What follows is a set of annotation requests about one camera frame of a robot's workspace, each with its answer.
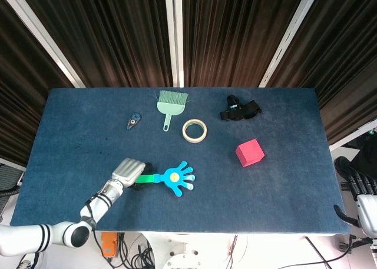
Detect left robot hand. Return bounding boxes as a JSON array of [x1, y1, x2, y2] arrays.
[[111, 158, 154, 192]]

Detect white aluminium frame post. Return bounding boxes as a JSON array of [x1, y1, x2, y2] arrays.
[[329, 120, 377, 152], [0, 157, 27, 172], [0, 0, 86, 88], [164, 0, 185, 88], [258, 0, 325, 88]]

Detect blue table cloth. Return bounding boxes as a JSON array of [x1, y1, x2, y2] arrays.
[[10, 87, 350, 237]]

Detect thin red wires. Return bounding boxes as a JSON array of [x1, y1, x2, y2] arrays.
[[226, 235, 240, 269]]

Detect orange plastic foot pedal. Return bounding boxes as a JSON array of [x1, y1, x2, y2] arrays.
[[101, 233, 119, 258]]

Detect beige masking tape roll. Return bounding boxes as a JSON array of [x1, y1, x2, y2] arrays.
[[181, 118, 208, 144]]

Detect dark brown curtain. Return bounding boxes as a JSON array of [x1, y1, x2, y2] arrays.
[[0, 0, 377, 167]]

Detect red foam cube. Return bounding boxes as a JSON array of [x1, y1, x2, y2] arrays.
[[235, 138, 265, 168]]

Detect blue correction tape dispenser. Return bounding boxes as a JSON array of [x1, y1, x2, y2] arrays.
[[125, 112, 142, 131]]

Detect blue hand clapper toy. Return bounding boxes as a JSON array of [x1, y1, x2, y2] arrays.
[[135, 161, 196, 198]]

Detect black cable bundle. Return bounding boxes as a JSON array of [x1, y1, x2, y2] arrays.
[[94, 232, 154, 269]]

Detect green dustpan brush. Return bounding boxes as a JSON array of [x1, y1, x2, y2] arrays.
[[152, 90, 192, 132]]

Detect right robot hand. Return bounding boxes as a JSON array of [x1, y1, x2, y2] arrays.
[[333, 156, 377, 237]]

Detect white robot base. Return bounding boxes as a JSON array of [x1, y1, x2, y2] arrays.
[[161, 235, 204, 269]]

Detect long black cable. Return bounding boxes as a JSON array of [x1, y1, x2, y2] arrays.
[[276, 236, 354, 269]]

